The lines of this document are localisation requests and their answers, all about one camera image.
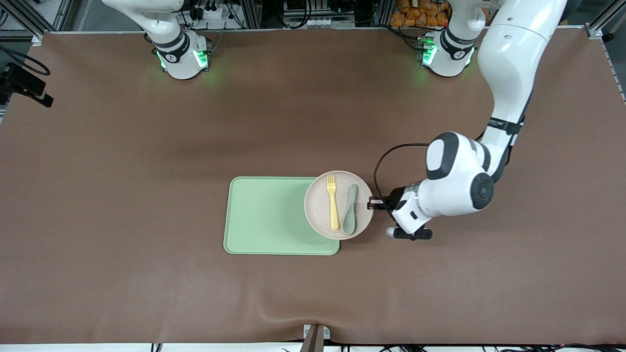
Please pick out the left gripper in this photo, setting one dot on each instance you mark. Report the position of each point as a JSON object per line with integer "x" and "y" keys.
{"x": 392, "y": 200}

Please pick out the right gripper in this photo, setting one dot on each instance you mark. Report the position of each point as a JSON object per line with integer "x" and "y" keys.
{"x": 25, "y": 80}

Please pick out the yellow plastic fork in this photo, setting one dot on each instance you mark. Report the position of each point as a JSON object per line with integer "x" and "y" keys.
{"x": 333, "y": 205}

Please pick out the round pale plate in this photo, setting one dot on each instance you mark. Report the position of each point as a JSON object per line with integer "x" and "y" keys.
{"x": 318, "y": 205}

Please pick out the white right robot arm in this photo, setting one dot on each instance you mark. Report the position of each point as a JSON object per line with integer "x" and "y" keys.
{"x": 181, "y": 58}

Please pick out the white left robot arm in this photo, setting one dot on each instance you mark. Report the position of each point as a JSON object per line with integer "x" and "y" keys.
{"x": 513, "y": 58}

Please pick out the green plastic spoon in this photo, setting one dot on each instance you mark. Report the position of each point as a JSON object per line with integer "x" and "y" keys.
{"x": 349, "y": 222}

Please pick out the light green rectangular tray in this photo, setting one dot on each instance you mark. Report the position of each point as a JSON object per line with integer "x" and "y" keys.
{"x": 264, "y": 215}

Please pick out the brown table cover mat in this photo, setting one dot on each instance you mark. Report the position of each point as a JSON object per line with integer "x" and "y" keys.
{"x": 146, "y": 146}

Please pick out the pile of orange packets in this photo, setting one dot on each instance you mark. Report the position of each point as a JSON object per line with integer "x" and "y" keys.
{"x": 415, "y": 14}

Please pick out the white power strip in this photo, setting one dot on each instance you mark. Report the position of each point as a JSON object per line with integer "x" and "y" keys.
{"x": 215, "y": 13}

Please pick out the aluminium frame beams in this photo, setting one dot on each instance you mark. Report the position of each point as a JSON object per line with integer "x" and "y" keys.
{"x": 22, "y": 14}
{"x": 594, "y": 32}

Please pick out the small metal table bracket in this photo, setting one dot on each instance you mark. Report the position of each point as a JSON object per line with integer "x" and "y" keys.
{"x": 307, "y": 332}

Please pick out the brown camera post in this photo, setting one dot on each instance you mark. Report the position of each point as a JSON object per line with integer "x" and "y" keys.
{"x": 313, "y": 343}

